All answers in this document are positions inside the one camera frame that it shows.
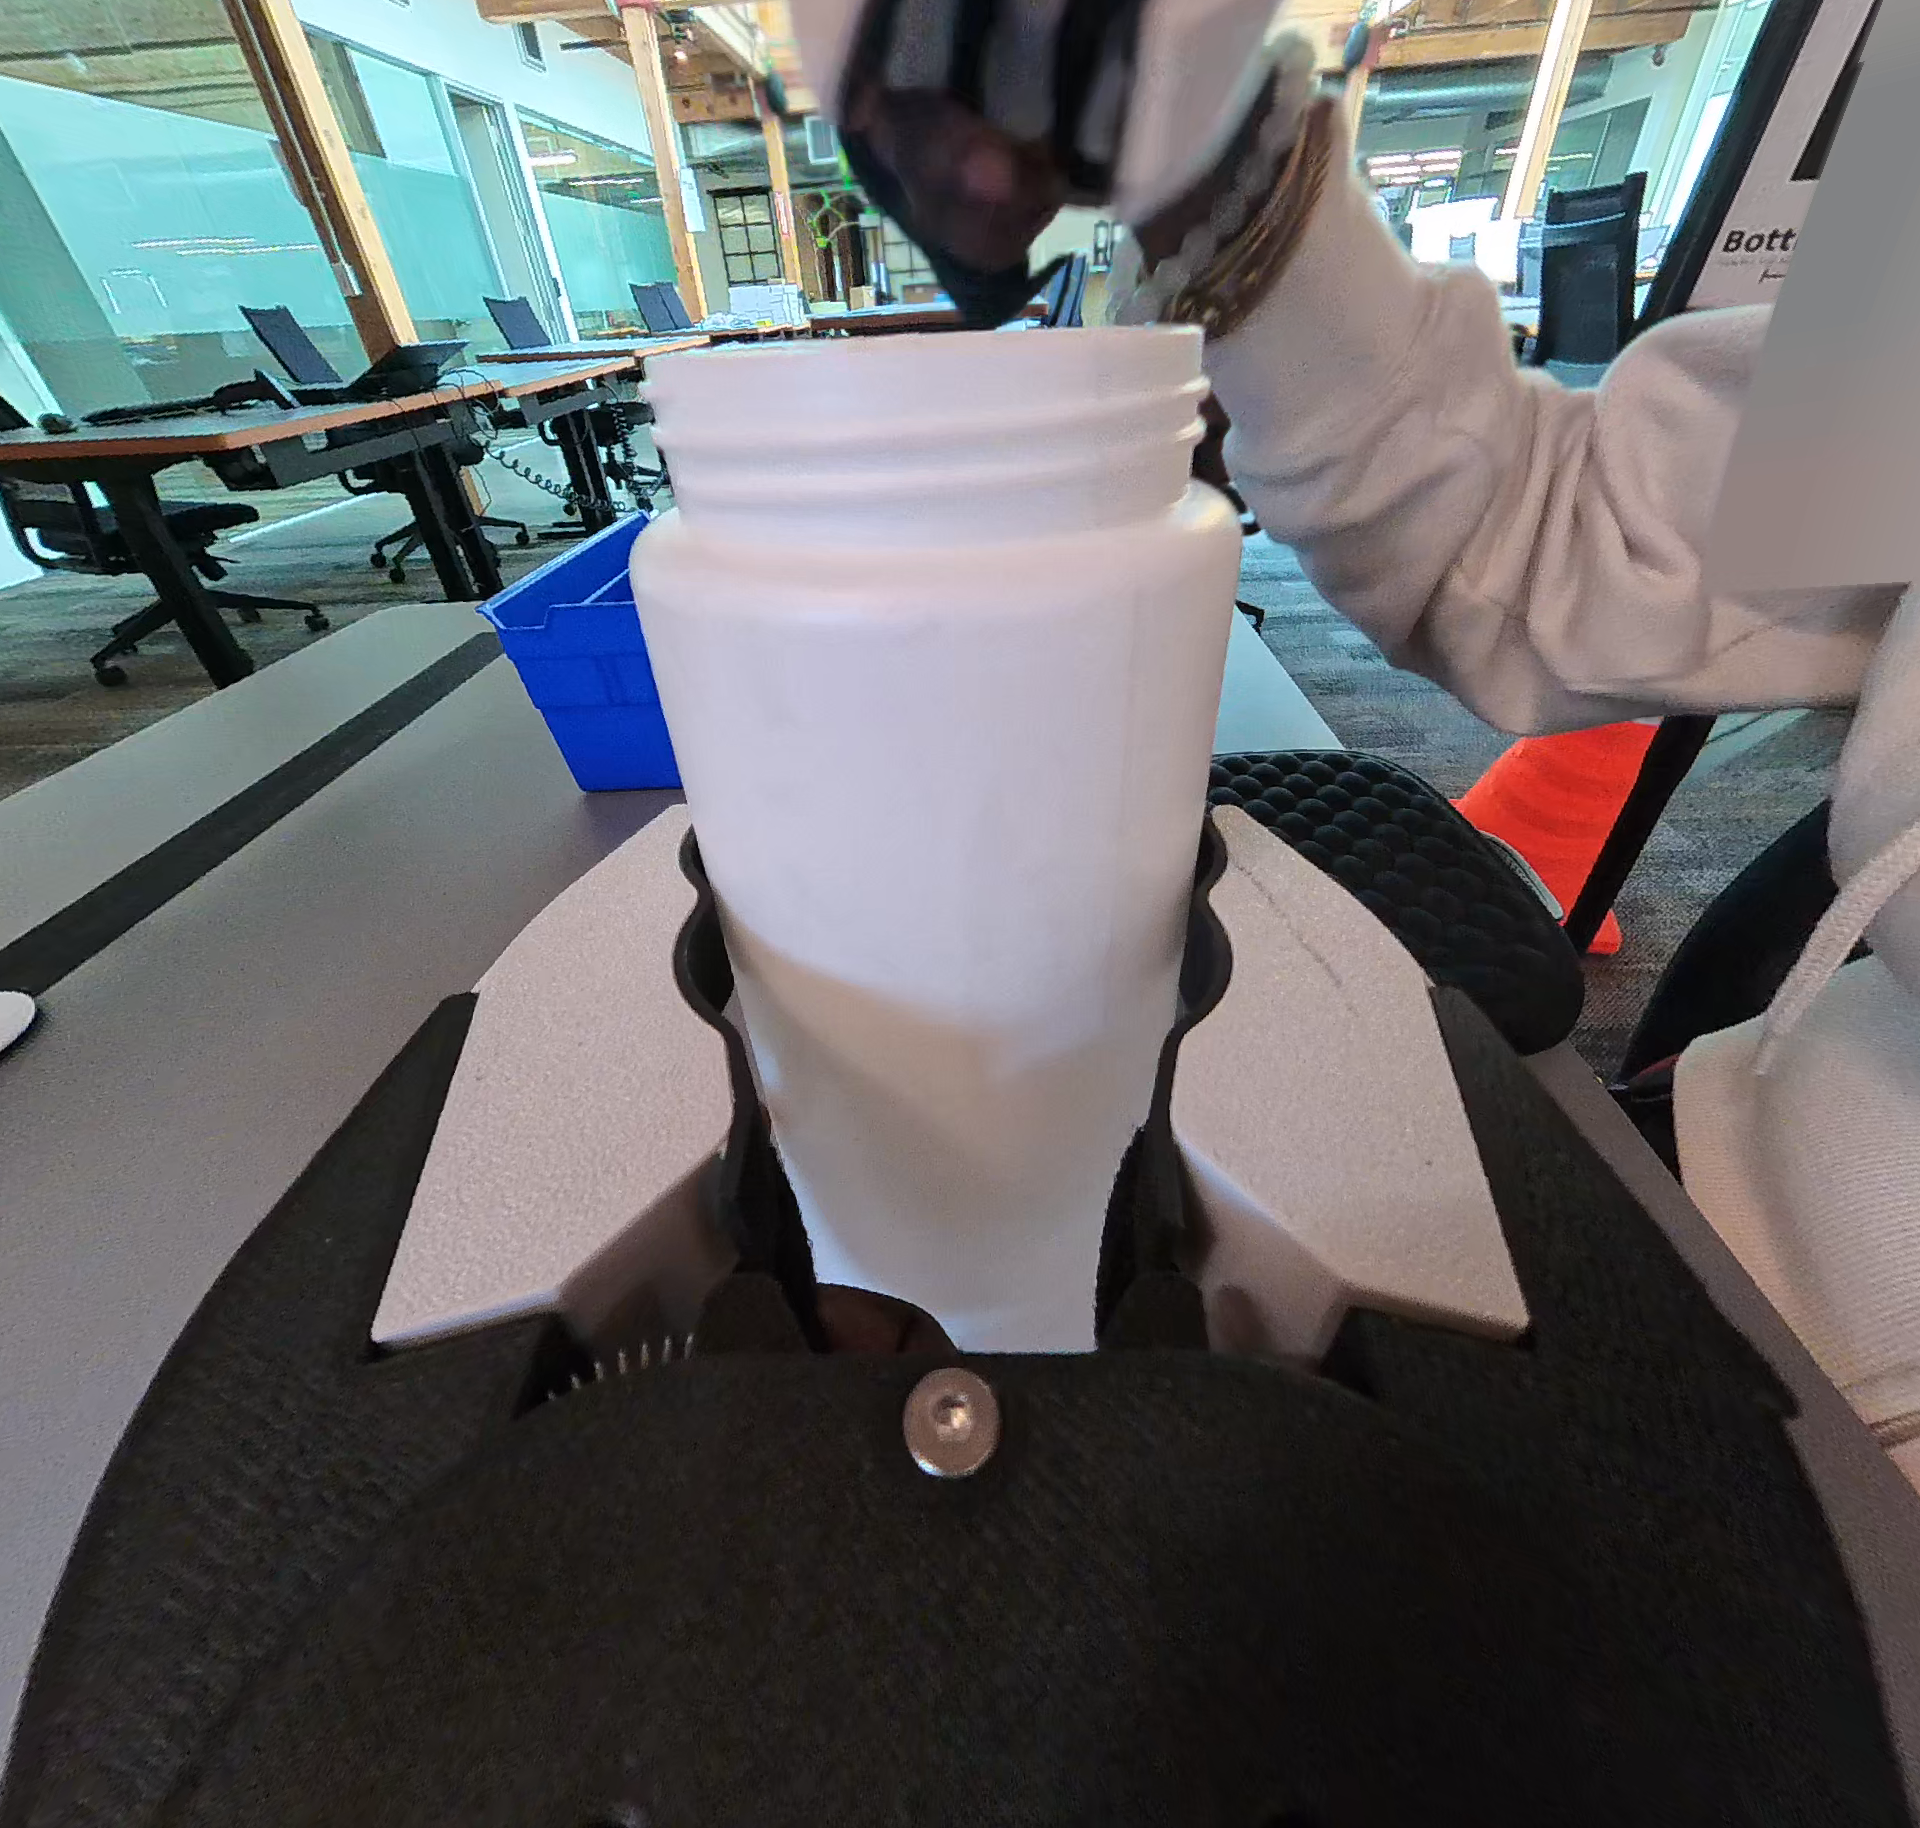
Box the white bead bracelet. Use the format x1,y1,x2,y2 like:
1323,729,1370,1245
1102,28,1323,331

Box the gold bracelet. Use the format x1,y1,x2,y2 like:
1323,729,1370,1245
1162,94,1340,344

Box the person's left hand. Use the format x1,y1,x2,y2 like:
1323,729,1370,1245
822,1285,962,1359

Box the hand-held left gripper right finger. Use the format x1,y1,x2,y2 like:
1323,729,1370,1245
1102,805,1532,1379

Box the white printed poster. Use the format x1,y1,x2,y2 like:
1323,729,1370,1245
1695,0,1878,314

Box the blue plastic bin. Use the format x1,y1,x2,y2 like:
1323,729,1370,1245
479,511,684,795

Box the wooden post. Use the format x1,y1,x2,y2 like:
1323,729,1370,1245
187,0,422,361

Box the white plastic bottle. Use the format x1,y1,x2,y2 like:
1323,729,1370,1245
630,325,1246,1356

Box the person's right forearm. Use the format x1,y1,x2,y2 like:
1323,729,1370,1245
1200,163,1893,737

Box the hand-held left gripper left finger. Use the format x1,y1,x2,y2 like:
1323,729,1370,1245
366,815,818,1379

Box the person's white jacket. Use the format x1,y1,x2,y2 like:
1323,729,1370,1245
1672,583,1920,1491

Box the wooden office desk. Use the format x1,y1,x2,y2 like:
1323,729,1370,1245
479,332,713,517
0,355,639,691

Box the black office chair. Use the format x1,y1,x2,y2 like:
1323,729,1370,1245
0,394,331,689
336,418,539,586
1516,169,1653,367

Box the black laptop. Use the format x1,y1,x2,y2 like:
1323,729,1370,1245
282,338,471,405

